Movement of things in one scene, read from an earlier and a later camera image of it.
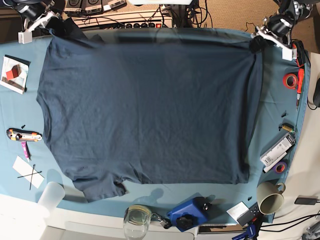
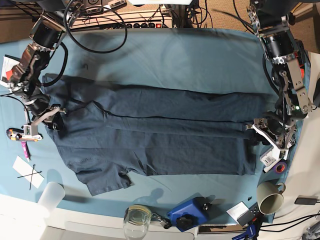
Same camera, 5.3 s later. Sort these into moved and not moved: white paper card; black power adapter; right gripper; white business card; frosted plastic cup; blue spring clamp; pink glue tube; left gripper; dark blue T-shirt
Moved: right gripper; dark blue T-shirt; left gripper
Not moved: pink glue tube; black power adapter; blue spring clamp; frosted plastic cup; white paper card; white business card
